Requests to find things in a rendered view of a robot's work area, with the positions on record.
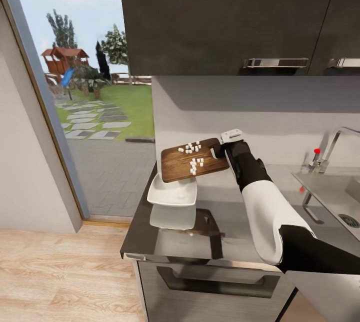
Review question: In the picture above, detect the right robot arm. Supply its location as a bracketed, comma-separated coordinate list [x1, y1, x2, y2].
[213, 129, 360, 322]

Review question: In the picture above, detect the cutting board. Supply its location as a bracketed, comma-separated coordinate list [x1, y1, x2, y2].
[161, 138, 230, 184]

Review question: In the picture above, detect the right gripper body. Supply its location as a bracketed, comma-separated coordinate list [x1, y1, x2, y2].
[213, 143, 227, 159]

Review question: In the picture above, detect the bowl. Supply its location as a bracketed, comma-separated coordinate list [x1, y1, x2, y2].
[147, 172, 198, 208]

